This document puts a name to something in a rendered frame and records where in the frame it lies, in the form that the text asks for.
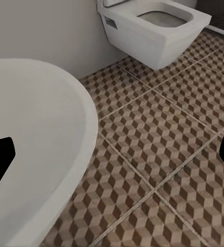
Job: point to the bathtub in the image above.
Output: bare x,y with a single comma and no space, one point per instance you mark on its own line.
53,123

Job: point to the door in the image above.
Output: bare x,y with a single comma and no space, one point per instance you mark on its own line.
215,8

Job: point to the toilet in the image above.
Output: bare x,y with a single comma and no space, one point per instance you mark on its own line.
155,32

